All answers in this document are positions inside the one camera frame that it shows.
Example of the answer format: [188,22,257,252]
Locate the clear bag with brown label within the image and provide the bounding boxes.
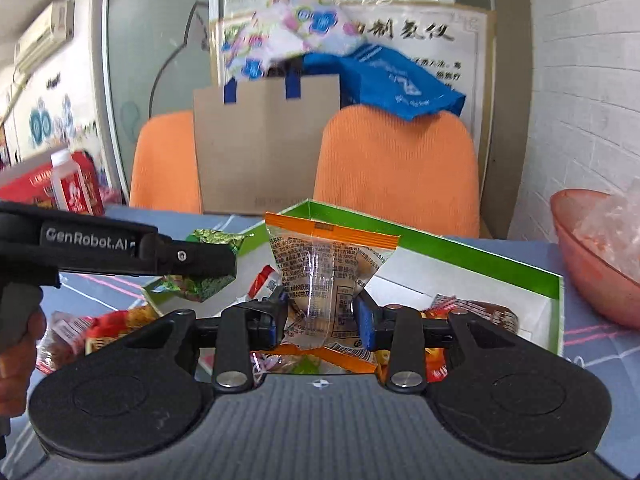
[425,295,522,347]

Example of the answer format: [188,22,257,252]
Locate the yellow snack packet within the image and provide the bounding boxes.
[125,304,167,336]

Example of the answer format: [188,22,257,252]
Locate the colourful wall decoration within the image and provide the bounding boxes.
[24,94,101,152]

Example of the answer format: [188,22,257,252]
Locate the green cardboard box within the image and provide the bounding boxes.
[141,199,566,361]

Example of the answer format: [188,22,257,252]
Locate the blue striped tablecloth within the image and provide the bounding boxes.
[0,204,640,480]

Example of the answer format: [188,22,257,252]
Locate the calligraphy wall poster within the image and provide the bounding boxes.
[210,2,497,161]

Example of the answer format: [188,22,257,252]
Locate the orange chair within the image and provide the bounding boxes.
[313,106,481,239]
[129,111,204,215]

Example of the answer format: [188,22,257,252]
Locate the red cracker box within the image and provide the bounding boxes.
[0,150,109,217]

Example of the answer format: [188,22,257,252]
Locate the clear packet with orange edge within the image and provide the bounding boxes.
[264,211,401,374]

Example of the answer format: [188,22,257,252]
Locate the red orange snack packet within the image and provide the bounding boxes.
[247,265,279,302]

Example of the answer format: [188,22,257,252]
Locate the green foil snack packet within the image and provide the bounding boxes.
[160,228,252,304]

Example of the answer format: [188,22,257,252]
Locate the person's left hand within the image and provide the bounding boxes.
[0,310,48,418]

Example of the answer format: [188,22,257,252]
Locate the blue plastic bag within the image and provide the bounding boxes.
[302,42,467,122]

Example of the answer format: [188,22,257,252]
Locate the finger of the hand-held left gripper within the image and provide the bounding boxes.
[139,234,238,288]

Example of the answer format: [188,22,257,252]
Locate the brown paper bag blue handles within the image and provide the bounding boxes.
[192,73,342,216]

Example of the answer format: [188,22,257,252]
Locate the clear packet of dark fruit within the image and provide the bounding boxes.
[36,310,97,377]

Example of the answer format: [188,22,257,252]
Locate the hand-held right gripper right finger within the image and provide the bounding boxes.
[354,292,551,394]

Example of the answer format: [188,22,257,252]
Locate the crumpled clear plastic wrap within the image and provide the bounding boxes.
[571,191,640,282]

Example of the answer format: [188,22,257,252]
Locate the white wall air conditioner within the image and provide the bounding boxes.
[13,0,76,74]

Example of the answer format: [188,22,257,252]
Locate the floral cloth bag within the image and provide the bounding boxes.
[222,0,369,84]

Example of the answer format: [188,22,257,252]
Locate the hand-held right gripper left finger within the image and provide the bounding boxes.
[120,287,290,394]

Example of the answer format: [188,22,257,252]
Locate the pink plastic bowl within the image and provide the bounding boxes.
[550,188,640,331]

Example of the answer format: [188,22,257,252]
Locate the clear bottle with red label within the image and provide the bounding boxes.
[50,149,106,216]

